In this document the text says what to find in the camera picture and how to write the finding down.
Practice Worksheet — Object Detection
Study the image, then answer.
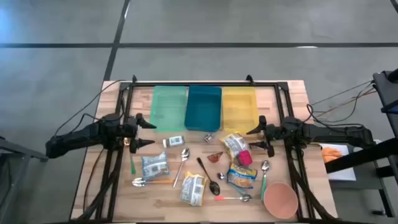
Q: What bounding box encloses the thin grey wire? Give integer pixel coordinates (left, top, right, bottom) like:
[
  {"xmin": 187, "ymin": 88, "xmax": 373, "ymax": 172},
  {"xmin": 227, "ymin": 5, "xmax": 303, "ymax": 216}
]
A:
[{"xmin": 310, "ymin": 80, "xmax": 376, "ymax": 108}]

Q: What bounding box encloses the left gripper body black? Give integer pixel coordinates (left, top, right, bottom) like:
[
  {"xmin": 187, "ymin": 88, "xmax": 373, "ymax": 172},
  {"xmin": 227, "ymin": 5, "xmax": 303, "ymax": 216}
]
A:
[{"xmin": 123, "ymin": 115, "xmax": 139, "ymax": 141}]

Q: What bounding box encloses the black side cart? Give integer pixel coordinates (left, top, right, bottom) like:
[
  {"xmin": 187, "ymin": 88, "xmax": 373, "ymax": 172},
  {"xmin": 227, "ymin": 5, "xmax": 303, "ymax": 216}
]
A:
[{"xmin": 325, "ymin": 68, "xmax": 398, "ymax": 218}]

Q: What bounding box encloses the orange cloth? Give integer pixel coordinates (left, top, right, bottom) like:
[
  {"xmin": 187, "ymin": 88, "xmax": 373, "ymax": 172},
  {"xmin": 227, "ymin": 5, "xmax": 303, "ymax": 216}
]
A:
[{"xmin": 321, "ymin": 146, "xmax": 343, "ymax": 164}]

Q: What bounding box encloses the black metal table frame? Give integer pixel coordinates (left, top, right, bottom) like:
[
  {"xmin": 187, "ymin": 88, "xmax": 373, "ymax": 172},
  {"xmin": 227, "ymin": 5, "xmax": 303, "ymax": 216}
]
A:
[{"xmin": 70, "ymin": 74, "xmax": 340, "ymax": 224}]

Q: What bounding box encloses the mint-handled silver spoon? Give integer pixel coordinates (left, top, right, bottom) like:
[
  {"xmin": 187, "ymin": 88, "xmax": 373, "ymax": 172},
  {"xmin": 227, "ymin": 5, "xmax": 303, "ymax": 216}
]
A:
[{"xmin": 260, "ymin": 160, "xmax": 271, "ymax": 202}]

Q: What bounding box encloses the coral-handled silver spoon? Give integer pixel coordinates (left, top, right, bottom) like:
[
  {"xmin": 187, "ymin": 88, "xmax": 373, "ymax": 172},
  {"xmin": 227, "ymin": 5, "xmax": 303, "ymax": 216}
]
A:
[{"xmin": 214, "ymin": 194, "xmax": 252, "ymax": 203}]

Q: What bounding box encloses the white-lidded herb spice jar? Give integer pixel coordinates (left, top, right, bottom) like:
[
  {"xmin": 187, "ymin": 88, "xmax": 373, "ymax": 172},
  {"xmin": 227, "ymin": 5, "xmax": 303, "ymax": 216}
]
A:
[{"xmin": 162, "ymin": 135, "xmax": 185, "ymax": 149}]

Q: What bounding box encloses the brown sauce sachet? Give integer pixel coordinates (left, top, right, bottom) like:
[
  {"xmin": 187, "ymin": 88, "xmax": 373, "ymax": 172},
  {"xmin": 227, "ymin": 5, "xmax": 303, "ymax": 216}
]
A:
[{"xmin": 207, "ymin": 151, "xmax": 224, "ymax": 164}]

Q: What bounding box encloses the green-handled gold spoon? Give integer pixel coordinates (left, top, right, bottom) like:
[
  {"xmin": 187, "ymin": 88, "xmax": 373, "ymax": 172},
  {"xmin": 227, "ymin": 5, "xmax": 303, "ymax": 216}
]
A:
[{"xmin": 123, "ymin": 138, "xmax": 137, "ymax": 175}]

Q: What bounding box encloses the plain silver metal spoon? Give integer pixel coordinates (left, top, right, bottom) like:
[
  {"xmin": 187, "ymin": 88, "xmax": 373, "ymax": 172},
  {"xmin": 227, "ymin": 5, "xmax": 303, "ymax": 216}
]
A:
[{"xmin": 172, "ymin": 147, "xmax": 191, "ymax": 189}]

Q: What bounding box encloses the grey ramen noodle packet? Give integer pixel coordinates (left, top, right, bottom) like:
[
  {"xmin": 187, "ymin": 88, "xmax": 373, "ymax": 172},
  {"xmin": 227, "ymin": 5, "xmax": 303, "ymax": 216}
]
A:
[{"xmin": 141, "ymin": 151, "xmax": 170, "ymax": 180}]

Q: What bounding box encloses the white paper sheet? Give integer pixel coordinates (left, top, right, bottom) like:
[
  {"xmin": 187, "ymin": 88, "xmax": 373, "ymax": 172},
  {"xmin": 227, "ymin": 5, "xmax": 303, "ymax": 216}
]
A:
[{"xmin": 319, "ymin": 142, "xmax": 357, "ymax": 182}]

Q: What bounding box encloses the pink bowl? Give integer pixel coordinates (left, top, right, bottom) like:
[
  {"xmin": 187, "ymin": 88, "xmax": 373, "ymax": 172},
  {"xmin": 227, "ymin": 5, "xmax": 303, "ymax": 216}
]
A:
[{"xmin": 263, "ymin": 182, "xmax": 299, "ymax": 219}]

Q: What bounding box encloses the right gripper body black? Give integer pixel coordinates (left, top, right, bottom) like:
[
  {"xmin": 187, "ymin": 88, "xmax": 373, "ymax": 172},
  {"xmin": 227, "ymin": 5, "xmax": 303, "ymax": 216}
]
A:
[{"xmin": 264, "ymin": 123, "xmax": 284, "ymax": 144}]

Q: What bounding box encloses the teal plastic bin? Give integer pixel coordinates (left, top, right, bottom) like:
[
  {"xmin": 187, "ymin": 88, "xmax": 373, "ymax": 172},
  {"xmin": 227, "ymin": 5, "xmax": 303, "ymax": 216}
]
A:
[{"xmin": 184, "ymin": 85, "xmax": 223, "ymax": 133}]

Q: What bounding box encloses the orange-handled silver spoon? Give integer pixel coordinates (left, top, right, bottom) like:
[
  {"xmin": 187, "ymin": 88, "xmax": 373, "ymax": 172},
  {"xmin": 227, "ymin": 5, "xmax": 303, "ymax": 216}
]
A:
[{"xmin": 131, "ymin": 177, "xmax": 175, "ymax": 188}]

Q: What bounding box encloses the black cable bundle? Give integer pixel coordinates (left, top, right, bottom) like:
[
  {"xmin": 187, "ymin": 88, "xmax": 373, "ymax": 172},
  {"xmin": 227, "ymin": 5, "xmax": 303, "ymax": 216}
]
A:
[
  {"xmin": 76, "ymin": 146, "xmax": 125, "ymax": 222},
  {"xmin": 285, "ymin": 146, "xmax": 336, "ymax": 222}
]

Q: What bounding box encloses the green plastic bin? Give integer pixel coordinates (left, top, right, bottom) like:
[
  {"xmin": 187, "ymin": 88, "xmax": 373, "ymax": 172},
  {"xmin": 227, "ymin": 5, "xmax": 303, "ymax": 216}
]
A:
[{"xmin": 149, "ymin": 85, "xmax": 188, "ymax": 133}]

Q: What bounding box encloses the spoon with orange handle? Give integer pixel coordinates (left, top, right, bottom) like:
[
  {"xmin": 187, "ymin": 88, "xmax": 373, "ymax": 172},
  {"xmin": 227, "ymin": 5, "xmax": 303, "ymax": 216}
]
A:
[{"xmin": 196, "ymin": 157, "xmax": 221, "ymax": 196}]

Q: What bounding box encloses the blue yellow ramen packet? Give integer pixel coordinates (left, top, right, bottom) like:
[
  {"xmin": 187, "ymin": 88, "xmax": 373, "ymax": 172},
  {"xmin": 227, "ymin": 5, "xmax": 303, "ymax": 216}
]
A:
[{"xmin": 226, "ymin": 163, "xmax": 258, "ymax": 190}]

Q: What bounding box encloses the yellow plastic bin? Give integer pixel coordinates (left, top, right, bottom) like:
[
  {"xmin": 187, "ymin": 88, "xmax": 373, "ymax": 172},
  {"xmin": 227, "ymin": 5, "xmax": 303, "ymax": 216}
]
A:
[{"xmin": 221, "ymin": 86, "xmax": 259, "ymax": 135}]

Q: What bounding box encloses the grey metal stand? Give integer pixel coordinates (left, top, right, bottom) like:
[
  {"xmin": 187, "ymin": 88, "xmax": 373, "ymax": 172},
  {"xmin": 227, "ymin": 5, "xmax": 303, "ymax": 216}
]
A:
[{"xmin": 0, "ymin": 136, "xmax": 50, "ymax": 224}]

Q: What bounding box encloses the yellow ramen noodle packet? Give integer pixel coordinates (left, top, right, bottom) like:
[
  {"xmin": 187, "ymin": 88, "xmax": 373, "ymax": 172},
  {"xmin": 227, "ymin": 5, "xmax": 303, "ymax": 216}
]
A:
[
  {"xmin": 219, "ymin": 132, "xmax": 251, "ymax": 162},
  {"xmin": 180, "ymin": 170, "xmax": 208, "ymax": 207}
]

